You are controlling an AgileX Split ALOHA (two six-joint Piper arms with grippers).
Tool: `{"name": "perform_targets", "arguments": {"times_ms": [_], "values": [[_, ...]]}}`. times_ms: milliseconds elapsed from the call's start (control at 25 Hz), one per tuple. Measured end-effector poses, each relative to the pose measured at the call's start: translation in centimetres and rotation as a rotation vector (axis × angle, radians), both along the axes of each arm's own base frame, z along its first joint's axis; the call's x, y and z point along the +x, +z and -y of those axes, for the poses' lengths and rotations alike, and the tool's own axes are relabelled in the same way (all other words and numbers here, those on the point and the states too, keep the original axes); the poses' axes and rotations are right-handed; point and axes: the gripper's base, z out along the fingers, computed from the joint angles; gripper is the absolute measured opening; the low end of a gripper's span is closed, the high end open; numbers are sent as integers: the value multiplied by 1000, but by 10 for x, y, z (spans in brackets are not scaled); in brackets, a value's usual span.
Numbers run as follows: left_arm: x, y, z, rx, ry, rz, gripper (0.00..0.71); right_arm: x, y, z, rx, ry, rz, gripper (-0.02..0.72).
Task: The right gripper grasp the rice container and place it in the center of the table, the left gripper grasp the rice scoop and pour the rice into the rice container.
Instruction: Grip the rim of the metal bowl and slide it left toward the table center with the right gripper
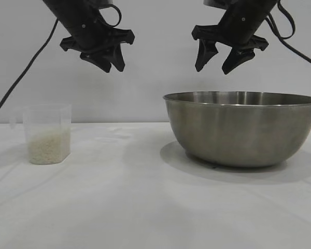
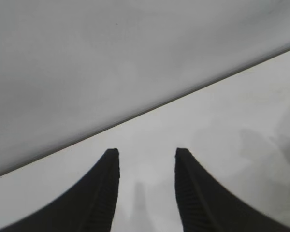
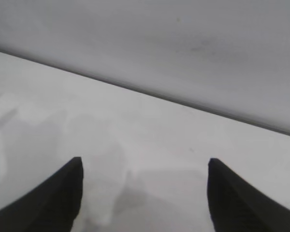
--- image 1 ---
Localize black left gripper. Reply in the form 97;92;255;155
59;7;135;74

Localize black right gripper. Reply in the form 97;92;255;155
191;4;270;76

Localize stainless steel mixing bowl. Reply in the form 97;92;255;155
162;90;311;168

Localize clear plastic measuring cup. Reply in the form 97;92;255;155
9;103;73;165

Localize white rice grains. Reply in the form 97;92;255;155
28;129;72;165

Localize looped black left gripper cable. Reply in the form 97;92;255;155
98;3;123;28

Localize long black left arm cable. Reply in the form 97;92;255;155
0;18;60;122

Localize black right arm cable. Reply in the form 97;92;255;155
265;0;311;71

